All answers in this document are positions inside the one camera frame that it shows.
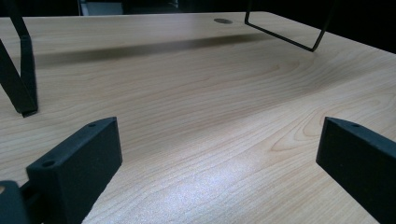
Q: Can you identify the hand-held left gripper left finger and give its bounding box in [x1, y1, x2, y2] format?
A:
[26, 117, 123, 224]

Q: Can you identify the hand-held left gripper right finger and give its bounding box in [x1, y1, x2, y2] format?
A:
[316, 117, 396, 224]

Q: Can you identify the black metal-legged shelf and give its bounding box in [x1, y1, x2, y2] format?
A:
[0, 0, 336, 119]

